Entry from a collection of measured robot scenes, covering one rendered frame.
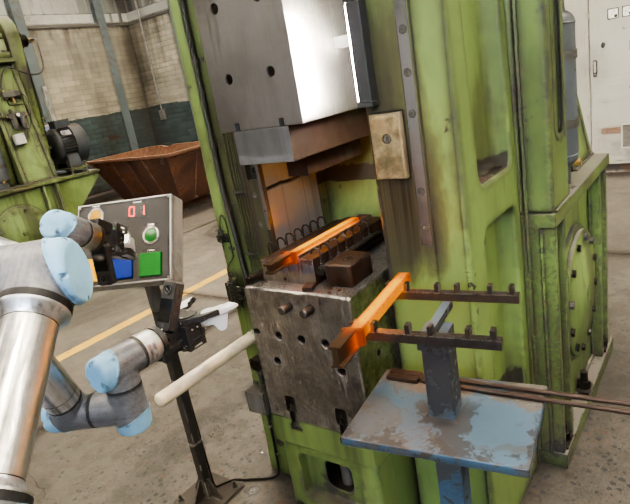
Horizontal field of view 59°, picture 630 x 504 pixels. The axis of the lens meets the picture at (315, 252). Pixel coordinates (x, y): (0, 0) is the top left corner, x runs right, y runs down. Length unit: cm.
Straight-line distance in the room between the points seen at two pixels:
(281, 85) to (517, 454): 101
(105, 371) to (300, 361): 67
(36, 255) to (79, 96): 971
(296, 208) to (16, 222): 458
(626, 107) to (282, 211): 508
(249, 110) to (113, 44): 973
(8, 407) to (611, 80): 617
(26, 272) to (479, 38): 133
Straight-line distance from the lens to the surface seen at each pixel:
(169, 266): 179
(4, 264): 101
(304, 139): 155
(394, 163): 148
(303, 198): 196
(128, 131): 1109
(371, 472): 178
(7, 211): 623
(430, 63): 144
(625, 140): 657
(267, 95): 152
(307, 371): 168
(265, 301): 166
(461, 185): 145
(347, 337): 109
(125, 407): 126
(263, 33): 151
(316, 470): 200
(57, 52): 1062
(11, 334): 95
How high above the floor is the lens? 147
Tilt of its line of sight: 17 degrees down
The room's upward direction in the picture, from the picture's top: 10 degrees counter-clockwise
